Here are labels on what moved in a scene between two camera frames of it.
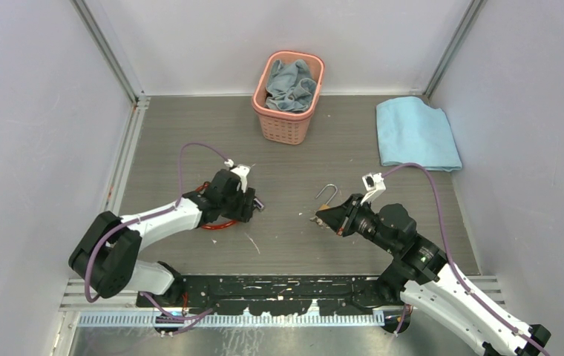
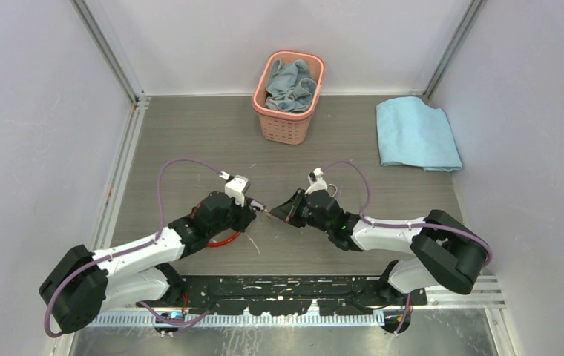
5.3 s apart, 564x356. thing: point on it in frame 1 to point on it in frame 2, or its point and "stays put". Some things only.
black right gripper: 340,217 to 289,211
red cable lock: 257,202 to 224,242
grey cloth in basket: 290,87 stays put
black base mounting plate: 272,294 stays put
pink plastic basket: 283,127 stays put
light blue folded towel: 410,131 stays put
